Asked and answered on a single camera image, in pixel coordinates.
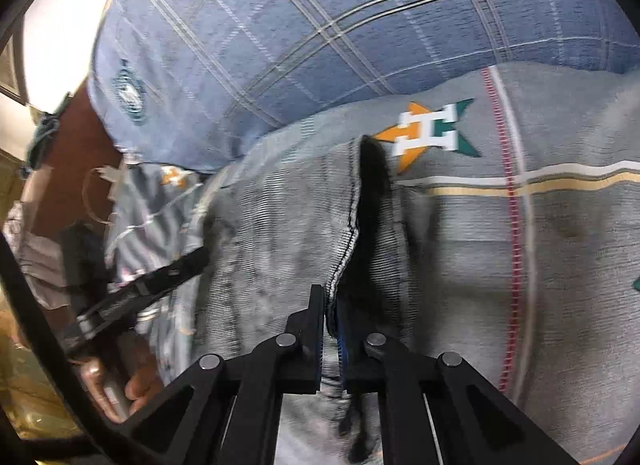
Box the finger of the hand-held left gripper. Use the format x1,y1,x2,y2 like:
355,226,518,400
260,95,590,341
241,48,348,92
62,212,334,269
132,246,212,298

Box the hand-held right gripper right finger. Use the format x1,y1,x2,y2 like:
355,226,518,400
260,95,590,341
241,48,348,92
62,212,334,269
334,320,581,465

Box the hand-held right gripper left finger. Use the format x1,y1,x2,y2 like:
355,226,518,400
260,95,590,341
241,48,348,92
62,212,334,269
117,285,326,465

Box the grey pants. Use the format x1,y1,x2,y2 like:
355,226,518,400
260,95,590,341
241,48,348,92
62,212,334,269
192,135,441,465

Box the person's left hand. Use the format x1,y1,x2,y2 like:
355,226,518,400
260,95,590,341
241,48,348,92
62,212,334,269
82,345,166,421

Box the pale pink cloth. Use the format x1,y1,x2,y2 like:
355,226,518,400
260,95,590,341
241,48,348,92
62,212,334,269
2,200,71,311

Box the grey printed bed sheet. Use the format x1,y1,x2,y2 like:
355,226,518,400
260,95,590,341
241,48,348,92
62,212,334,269
105,62,640,465

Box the blue plaid pillow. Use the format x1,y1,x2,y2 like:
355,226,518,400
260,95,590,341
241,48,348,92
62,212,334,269
87,0,640,173

